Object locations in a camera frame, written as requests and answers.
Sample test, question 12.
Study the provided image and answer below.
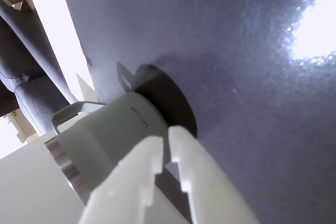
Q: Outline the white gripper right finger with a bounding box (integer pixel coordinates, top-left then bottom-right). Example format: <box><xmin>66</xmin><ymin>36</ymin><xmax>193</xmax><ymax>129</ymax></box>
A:
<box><xmin>167</xmin><ymin>125</ymin><xmax>261</xmax><ymax>224</ymax></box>

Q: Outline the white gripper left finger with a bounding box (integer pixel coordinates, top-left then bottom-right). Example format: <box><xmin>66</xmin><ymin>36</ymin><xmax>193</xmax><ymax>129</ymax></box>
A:
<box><xmin>78</xmin><ymin>136</ymin><xmax>165</xmax><ymax>224</ymax></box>

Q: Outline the dark table mat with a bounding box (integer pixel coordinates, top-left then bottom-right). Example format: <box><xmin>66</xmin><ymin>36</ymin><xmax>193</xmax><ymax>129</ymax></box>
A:
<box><xmin>56</xmin><ymin>0</ymin><xmax>336</xmax><ymax>224</ymax></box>

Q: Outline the grey fabric sofa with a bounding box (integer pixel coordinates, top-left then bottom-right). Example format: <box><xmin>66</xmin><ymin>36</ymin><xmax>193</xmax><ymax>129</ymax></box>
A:
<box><xmin>0</xmin><ymin>0</ymin><xmax>79</xmax><ymax>136</ymax></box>

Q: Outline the pale mug with handle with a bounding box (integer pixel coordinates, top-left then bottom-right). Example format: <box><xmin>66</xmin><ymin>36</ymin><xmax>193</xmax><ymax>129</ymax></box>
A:
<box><xmin>44</xmin><ymin>87</ymin><xmax>173</xmax><ymax>208</ymax></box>

